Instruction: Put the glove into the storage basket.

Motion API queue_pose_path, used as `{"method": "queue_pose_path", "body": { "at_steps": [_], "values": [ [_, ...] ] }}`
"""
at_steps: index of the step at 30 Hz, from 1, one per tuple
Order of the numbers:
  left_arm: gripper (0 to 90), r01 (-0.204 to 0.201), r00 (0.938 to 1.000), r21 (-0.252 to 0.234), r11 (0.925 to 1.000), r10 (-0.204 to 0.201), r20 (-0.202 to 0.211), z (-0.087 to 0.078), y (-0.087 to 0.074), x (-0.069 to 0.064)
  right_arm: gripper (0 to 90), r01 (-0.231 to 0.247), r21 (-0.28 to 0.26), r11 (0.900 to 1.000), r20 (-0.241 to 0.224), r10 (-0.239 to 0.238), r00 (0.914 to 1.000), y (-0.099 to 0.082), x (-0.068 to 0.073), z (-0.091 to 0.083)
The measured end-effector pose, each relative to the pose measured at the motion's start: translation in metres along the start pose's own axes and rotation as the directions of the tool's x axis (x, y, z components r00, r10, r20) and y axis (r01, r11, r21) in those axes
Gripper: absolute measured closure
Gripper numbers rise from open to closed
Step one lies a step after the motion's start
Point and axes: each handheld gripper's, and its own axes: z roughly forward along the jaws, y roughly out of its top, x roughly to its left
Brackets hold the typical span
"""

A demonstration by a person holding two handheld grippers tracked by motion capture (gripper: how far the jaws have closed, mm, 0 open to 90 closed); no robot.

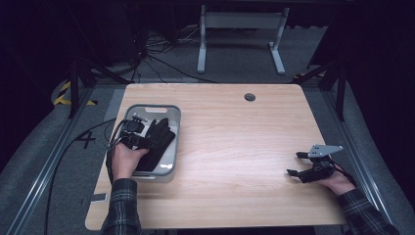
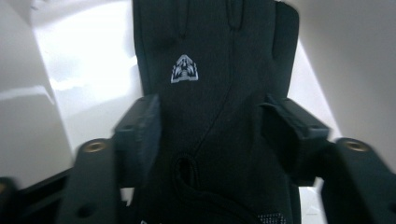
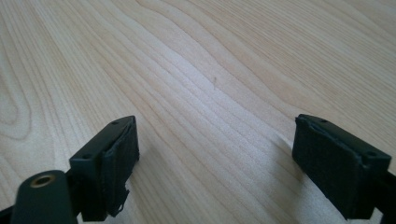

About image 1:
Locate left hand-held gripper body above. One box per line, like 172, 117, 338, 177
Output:
117, 112, 155, 152

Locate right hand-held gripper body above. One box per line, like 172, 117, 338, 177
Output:
298, 144, 345, 184

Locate black glove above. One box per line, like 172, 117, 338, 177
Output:
134, 117, 177, 172

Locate grey plastic bin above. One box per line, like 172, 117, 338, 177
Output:
120, 104, 182, 183

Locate person's right hand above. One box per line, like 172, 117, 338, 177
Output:
316, 164, 357, 197

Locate person's left hand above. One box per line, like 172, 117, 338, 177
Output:
111, 142, 150, 181

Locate black metal stand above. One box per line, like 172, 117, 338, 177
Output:
66, 58, 132, 119
293, 60, 348, 122

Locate yellow black hazard tape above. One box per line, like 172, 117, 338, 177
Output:
53, 80, 99, 107

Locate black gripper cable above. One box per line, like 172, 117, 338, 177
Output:
43, 117, 129, 235
328, 161, 358, 189

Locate tangle of black floor cables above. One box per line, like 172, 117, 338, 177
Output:
130, 24, 217, 84

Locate white metal table frame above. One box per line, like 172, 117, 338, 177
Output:
196, 4, 291, 75

